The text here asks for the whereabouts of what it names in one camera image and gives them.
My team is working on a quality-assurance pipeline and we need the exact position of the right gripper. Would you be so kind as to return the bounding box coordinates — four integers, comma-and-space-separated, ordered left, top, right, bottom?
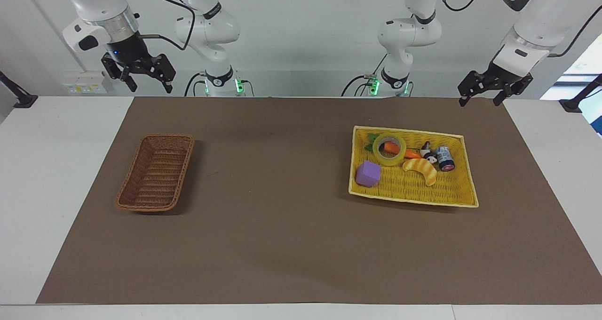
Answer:
101, 32, 177, 94

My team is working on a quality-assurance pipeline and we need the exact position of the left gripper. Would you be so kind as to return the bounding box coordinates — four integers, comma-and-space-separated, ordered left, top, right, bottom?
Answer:
458, 61, 533, 107

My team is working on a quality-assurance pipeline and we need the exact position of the brown wicker basket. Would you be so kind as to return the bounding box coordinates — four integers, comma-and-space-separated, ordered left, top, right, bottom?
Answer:
115, 133, 196, 213

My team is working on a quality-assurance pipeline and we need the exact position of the yellow woven basket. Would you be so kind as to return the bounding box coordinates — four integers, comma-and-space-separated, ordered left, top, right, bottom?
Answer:
348, 125, 480, 209

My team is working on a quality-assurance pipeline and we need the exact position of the yellow tape roll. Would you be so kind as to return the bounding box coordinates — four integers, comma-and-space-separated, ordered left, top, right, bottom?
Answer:
372, 134, 407, 167

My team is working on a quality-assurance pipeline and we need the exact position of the black stand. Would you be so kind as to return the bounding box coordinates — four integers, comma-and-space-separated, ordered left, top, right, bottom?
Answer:
559, 73, 602, 113
0, 71, 39, 109

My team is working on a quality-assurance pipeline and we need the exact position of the window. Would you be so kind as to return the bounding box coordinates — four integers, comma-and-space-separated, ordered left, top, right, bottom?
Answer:
540, 34, 602, 102

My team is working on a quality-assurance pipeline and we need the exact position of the small patterned can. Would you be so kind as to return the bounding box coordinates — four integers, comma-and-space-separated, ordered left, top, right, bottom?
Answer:
434, 145, 456, 172

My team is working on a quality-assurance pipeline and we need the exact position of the black and white animal figure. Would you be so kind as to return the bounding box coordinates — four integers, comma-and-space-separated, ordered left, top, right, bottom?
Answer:
420, 141, 438, 165

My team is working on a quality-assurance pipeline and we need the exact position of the toy croissant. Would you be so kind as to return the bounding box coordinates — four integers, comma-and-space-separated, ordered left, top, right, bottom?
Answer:
402, 157, 438, 187

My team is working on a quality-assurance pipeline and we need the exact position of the orange toy carrot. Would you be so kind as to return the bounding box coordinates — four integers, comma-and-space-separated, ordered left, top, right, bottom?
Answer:
364, 133, 423, 160

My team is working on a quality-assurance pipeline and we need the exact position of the purple foam cube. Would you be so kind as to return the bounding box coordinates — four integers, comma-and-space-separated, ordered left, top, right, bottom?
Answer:
355, 160, 382, 188

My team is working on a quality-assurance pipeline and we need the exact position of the white wall socket box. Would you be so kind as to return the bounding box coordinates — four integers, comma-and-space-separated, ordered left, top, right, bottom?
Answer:
63, 70, 109, 95

